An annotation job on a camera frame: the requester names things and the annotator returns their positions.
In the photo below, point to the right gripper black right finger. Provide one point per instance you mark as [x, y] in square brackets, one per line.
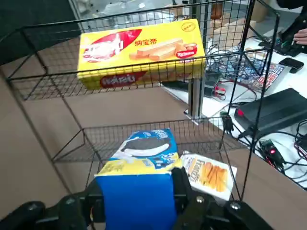
[204, 215]

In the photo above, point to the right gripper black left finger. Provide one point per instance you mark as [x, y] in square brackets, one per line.
[72, 210]

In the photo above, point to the blue Oreo cookie box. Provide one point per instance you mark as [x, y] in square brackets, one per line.
[136, 196]

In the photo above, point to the white cracker box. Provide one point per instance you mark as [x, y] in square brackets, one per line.
[211, 175]

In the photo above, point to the small red-lit circuit module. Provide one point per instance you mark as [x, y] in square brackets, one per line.
[272, 152]

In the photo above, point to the large black power supply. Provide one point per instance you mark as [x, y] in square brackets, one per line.
[275, 110]

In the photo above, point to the red blue printed magazine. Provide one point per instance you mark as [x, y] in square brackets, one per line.
[271, 76]

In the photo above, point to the yellow wafer box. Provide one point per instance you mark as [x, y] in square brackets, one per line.
[144, 48]

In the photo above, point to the brown cardboard box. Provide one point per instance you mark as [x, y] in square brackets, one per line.
[230, 33]

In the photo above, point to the black desk device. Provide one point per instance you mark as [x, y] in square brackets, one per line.
[295, 25]

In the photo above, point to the aluminium camera post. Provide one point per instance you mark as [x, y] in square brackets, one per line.
[196, 95]

